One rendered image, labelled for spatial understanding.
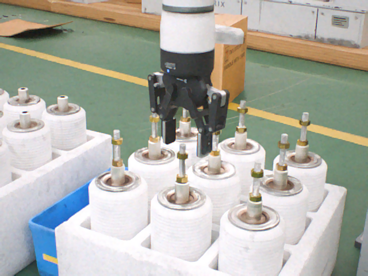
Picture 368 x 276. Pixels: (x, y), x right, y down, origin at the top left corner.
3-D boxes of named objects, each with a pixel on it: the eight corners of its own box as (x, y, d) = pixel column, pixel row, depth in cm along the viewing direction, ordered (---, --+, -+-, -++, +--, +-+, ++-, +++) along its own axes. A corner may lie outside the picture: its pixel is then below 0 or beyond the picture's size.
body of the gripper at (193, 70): (146, 41, 76) (146, 105, 79) (191, 51, 70) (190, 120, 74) (183, 33, 81) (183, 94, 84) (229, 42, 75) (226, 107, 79)
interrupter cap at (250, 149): (215, 152, 103) (215, 149, 102) (226, 138, 109) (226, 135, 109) (255, 158, 100) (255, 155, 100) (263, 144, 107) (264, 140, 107)
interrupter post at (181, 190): (186, 205, 84) (186, 186, 83) (171, 202, 85) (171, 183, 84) (191, 198, 86) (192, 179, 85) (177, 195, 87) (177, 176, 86)
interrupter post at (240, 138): (232, 149, 104) (233, 133, 103) (235, 145, 106) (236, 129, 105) (244, 151, 103) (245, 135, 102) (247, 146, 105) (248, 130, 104)
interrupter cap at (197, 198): (196, 216, 81) (196, 212, 81) (149, 206, 84) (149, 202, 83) (213, 194, 87) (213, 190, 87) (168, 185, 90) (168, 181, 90)
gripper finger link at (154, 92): (164, 71, 82) (171, 109, 84) (156, 71, 84) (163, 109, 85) (151, 74, 81) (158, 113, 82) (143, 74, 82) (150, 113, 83)
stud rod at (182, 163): (180, 191, 84) (181, 146, 81) (177, 188, 85) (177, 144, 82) (186, 190, 85) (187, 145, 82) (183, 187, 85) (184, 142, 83)
